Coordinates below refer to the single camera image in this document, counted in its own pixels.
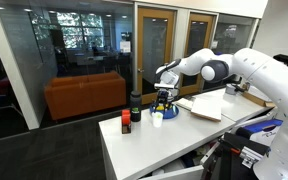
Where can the white mug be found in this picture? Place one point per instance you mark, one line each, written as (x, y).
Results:
(157, 121)

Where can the small white notebook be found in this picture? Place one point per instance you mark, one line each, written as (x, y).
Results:
(185, 103)

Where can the blue plate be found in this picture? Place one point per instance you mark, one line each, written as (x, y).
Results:
(170, 114)

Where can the black equipment cart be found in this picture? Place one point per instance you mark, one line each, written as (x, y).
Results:
(227, 160)

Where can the white printed bag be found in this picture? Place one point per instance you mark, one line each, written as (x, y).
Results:
(265, 137)

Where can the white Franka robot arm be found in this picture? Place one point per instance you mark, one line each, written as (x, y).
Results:
(267, 73)

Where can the black water bottle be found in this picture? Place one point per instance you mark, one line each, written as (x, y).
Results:
(135, 105)

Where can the yellow toy food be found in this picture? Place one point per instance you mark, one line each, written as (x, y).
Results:
(160, 108)

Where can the pale blue plastic utensil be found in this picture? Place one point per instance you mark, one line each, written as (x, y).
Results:
(174, 110)

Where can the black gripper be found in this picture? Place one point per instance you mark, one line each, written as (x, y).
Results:
(163, 94)

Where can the wooden glass door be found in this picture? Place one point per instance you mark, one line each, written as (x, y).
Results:
(152, 43)
(197, 33)

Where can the open cardboard box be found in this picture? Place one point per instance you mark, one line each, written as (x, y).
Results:
(259, 101)

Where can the white drawer panel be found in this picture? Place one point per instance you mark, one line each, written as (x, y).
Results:
(177, 174)

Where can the grey tape roll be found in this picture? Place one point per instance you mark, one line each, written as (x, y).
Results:
(230, 89)

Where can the white paper sign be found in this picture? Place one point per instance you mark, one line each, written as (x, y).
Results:
(125, 46)

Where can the flat white box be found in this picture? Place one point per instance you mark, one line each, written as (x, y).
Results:
(253, 93)

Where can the orange sofa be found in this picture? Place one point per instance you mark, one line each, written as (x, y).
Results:
(84, 95)

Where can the large white book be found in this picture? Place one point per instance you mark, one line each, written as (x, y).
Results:
(206, 108)

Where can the silver metal bracket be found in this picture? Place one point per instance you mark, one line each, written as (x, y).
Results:
(250, 156)

